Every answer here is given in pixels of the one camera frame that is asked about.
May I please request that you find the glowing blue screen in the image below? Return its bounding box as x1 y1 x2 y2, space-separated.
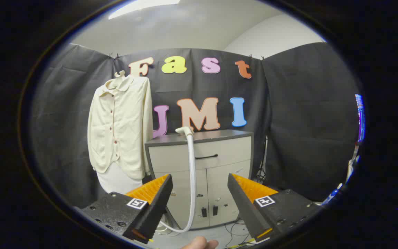
354 94 365 143

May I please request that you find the grey and white cabinet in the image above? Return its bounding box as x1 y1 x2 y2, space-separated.
145 130 255 230

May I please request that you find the white garment steamer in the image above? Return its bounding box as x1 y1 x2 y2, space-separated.
158 127 197 233

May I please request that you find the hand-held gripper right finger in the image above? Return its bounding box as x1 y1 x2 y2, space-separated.
227 173 322 242

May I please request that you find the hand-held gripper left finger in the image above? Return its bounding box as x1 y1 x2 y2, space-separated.
82 174 173 244

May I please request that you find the cream button shirt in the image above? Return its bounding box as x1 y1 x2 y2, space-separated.
87 74 153 180

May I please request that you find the white board behind shirt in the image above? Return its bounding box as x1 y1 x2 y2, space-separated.
96 161 143 194

